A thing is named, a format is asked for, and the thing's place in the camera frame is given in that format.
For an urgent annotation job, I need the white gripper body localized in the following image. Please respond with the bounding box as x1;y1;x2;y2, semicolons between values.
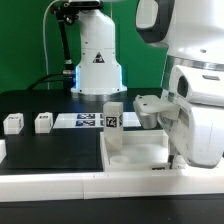
159;65;224;168

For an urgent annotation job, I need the white square tabletop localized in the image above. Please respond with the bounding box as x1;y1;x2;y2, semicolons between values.
100;130;186;172

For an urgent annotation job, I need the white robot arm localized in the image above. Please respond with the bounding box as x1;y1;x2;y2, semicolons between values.
69;0;224;168

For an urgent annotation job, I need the white marker tag sheet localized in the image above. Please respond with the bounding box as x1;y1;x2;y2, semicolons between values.
53;112;140;129

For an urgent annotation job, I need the white U-shaped obstacle wall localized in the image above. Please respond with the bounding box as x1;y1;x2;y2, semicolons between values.
0;136;224;202

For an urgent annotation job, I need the black cable bundle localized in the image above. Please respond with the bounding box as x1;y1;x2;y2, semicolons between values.
27;1;76;91

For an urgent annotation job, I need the white cable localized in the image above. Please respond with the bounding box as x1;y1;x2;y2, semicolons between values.
42;0;61;90

